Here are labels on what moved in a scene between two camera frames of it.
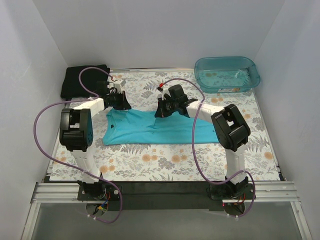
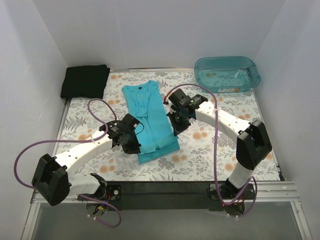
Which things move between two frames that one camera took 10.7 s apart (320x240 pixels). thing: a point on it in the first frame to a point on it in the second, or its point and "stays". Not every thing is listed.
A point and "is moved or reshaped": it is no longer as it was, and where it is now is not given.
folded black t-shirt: x=71 y=87 stays
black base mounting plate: x=165 y=195 stays
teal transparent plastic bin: x=226 y=75 stays
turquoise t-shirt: x=135 y=126 is moved or reshaped
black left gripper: x=122 y=100 to x=130 y=144
